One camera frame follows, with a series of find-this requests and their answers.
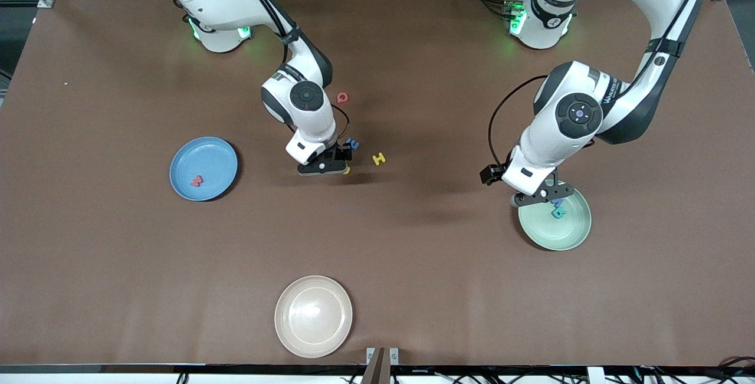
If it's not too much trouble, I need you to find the mint green plate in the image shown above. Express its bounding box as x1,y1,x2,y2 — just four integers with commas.
518,179,592,252

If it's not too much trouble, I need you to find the blue plate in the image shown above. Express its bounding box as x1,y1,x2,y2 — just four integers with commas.
169,137,239,202

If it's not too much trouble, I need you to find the beige plate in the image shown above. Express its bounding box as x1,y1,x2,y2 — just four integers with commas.
274,275,354,359

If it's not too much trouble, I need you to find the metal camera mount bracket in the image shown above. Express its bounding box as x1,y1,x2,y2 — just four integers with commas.
366,347,399,384

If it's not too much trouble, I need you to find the table edge rail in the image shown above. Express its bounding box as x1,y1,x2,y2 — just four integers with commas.
0,364,755,384

